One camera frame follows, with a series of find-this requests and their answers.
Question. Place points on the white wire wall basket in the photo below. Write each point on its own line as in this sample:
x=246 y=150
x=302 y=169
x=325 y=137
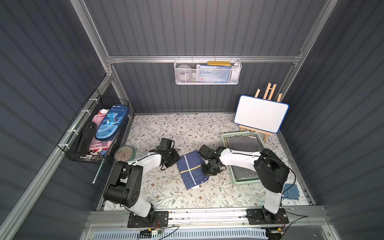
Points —
x=234 y=77

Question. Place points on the teal cloth piece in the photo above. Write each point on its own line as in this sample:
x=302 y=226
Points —
x=291 y=192

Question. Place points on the blue packet in basket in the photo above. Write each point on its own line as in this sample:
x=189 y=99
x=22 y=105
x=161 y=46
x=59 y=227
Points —
x=213 y=74

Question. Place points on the yellow item in basket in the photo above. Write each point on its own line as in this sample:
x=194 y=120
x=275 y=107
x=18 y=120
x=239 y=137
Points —
x=219 y=63

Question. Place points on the plain grey pillowcase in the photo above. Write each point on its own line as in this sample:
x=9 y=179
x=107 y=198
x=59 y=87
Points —
x=245 y=144

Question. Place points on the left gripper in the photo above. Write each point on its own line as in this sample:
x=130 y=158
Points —
x=173 y=156

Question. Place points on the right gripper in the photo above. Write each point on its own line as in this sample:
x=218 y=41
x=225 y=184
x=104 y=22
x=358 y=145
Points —
x=211 y=165

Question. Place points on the black wire side basket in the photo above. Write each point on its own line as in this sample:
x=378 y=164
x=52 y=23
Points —
x=95 y=112

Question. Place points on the floral table cloth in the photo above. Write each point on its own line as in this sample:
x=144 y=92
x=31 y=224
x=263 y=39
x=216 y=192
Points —
x=166 y=189

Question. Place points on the black remote in basket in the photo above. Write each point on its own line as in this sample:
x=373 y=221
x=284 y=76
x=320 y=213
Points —
x=86 y=139

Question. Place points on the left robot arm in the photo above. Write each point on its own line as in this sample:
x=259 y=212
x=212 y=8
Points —
x=125 y=180

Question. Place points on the navy blue cloth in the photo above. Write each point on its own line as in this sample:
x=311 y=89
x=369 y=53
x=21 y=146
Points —
x=190 y=168

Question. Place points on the white board on easel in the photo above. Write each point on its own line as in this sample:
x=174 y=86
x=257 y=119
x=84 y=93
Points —
x=261 y=115

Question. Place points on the blue shark pencil case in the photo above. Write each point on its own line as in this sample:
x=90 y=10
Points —
x=111 y=123

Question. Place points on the green round clock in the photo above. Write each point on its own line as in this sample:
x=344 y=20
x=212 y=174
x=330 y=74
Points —
x=125 y=154

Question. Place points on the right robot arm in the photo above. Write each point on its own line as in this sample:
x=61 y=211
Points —
x=272 y=172

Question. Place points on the mint green plastic basket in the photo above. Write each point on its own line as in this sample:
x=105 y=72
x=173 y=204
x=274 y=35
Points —
x=239 y=134

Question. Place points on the white tape roll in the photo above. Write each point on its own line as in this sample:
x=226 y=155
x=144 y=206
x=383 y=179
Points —
x=183 y=73

